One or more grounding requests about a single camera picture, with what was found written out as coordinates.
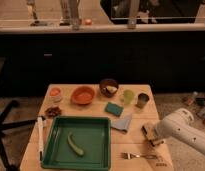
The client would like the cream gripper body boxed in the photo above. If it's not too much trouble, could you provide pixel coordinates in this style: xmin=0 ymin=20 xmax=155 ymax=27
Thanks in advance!
xmin=149 ymin=124 xmax=164 ymax=147

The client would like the white block eraser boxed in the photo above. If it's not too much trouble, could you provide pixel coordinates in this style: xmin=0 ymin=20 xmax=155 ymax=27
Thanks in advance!
xmin=142 ymin=123 xmax=155 ymax=141

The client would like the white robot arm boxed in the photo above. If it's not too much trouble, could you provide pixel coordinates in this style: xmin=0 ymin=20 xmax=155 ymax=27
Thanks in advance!
xmin=142 ymin=108 xmax=205 ymax=155

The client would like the grey folded cloth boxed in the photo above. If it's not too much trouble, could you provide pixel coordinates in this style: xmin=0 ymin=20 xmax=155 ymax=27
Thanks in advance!
xmin=111 ymin=114 xmax=132 ymax=134

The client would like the dark metal cup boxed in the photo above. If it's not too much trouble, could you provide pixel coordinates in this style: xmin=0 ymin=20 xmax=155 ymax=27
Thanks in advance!
xmin=136 ymin=93 xmax=149 ymax=109

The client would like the silver fork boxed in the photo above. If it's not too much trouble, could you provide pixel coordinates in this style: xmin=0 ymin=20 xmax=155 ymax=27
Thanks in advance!
xmin=121 ymin=153 xmax=157 ymax=160

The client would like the green plastic cup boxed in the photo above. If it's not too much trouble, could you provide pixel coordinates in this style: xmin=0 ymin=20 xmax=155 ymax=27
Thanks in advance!
xmin=123 ymin=90 xmax=135 ymax=105

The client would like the teal sponge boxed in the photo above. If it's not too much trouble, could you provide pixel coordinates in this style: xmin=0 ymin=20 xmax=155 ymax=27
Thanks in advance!
xmin=105 ymin=102 xmax=123 ymax=117

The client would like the green plastic tray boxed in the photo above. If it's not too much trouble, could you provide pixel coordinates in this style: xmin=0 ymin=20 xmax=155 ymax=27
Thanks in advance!
xmin=41 ymin=116 xmax=111 ymax=171

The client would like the dark brown bowl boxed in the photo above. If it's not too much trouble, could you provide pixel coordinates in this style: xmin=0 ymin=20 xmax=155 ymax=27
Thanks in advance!
xmin=99 ymin=79 xmax=119 ymax=98

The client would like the green cucumber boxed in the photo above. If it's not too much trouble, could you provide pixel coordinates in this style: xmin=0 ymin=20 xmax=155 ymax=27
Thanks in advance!
xmin=67 ymin=132 xmax=85 ymax=157

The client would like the dark cabinet counter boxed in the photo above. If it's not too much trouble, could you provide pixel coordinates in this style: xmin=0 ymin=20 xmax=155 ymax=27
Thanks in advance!
xmin=0 ymin=25 xmax=205 ymax=97

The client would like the orange bowl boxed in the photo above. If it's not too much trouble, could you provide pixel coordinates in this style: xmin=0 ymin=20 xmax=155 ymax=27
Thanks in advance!
xmin=71 ymin=86 xmax=95 ymax=105

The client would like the small dish of nuts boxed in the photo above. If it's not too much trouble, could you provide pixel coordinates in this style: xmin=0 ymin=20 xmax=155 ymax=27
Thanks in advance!
xmin=45 ymin=106 xmax=62 ymax=117

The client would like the small orange-filled cup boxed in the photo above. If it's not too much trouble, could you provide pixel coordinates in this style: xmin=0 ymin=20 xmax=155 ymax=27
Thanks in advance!
xmin=49 ymin=87 xmax=62 ymax=102

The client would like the white marker pen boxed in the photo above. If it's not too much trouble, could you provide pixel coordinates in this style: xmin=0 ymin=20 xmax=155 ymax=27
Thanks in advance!
xmin=37 ymin=116 xmax=44 ymax=161

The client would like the black chair base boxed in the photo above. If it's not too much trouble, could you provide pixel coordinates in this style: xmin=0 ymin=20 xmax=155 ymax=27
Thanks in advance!
xmin=0 ymin=100 xmax=36 ymax=171

